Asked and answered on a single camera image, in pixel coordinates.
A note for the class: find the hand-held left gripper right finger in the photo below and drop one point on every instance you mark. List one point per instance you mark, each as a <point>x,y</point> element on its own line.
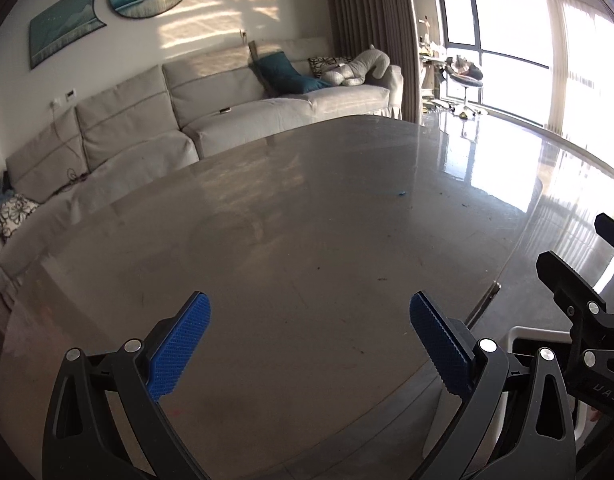
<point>439,340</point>

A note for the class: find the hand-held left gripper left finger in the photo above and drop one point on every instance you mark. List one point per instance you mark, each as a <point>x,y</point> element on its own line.
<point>182,345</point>

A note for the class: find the sheer white curtain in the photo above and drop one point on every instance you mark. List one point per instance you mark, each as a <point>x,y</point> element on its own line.
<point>592,75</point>

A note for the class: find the black white floral pillow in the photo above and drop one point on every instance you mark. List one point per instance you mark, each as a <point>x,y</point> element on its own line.
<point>14,215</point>

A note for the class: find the dark swivel chair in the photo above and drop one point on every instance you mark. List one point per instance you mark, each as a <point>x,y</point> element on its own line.
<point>464,75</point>

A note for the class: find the large window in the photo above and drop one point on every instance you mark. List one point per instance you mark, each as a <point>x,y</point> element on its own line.
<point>507,35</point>

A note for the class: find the light grey sofa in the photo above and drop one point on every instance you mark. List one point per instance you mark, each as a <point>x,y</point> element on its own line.
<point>137,120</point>

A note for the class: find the grey plush toy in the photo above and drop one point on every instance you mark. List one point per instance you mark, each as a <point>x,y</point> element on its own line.
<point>357,67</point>

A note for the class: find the large teal pillow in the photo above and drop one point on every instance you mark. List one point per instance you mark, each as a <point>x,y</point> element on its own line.
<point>279,72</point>

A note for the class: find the dark patterned pillow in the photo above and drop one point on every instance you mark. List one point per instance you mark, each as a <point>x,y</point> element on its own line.
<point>322,64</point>

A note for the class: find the grey brown curtain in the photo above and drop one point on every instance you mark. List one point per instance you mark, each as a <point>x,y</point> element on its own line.
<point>372,35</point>

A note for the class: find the teal landscape wall panel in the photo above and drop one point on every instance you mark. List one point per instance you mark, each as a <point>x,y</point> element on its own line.
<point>67,25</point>

